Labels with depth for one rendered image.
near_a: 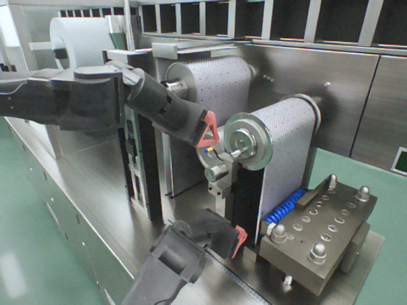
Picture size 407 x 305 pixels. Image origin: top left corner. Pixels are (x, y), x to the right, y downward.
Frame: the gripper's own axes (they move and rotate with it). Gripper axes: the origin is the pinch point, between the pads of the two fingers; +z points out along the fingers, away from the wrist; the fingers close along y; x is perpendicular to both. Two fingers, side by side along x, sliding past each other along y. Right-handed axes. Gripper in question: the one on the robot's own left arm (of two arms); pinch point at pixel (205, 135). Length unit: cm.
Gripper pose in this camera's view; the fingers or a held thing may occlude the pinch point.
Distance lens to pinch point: 51.5
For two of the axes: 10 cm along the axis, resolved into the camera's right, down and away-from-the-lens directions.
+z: 5.6, 3.1, 7.7
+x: 4.5, -8.9, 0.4
